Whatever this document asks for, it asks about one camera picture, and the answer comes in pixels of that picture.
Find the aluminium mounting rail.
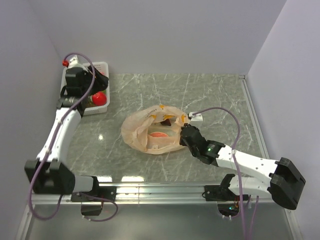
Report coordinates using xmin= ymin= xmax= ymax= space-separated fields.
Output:
xmin=14 ymin=182 xmax=292 ymax=240

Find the white perforated plastic basket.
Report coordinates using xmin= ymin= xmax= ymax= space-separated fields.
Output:
xmin=59 ymin=61 xmax=111 ymax=116

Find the red apple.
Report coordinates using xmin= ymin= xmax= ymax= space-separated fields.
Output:
xmin=91 ymin=91 xmax=107 ymax=106

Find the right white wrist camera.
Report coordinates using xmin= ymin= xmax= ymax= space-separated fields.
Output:
xmin=188 ymin=112 xmax=203 ymax=124

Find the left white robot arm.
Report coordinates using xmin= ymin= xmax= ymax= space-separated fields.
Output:
xmin=24 ymin=65 xmax=109 ymax=201

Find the translucent orange plastic bag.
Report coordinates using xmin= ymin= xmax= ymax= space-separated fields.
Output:
xmin=121 ymin=105 xmax=190 ymax=155

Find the purple cable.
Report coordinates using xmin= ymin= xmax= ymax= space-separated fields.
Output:
xmin=191 ymin=107 xmax=260 ymax=240
xmin=27 ymin=52 xmax=119 ymax=223

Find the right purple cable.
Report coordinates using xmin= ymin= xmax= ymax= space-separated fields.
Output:
xmin=191 ymin=107 xmax=260 ymax=240

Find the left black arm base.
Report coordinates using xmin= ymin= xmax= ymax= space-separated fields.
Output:
xmin=70 ymin=186 xmax=117 ymax=217

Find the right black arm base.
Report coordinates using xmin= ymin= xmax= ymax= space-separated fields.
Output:
xmin=201 ymin=185 xmax=240 ymax=218

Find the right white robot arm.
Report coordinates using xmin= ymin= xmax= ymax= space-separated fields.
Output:
xmin=180 ymin=124 xmax=306 ymax=210

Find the dark brown fruit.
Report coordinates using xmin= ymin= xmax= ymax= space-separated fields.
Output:
xmin=160 ymin=118 xmax=174 ymax=127

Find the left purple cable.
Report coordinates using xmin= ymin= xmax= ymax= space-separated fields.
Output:
xmin=27 ymin=52 xmax=119 ymax=223

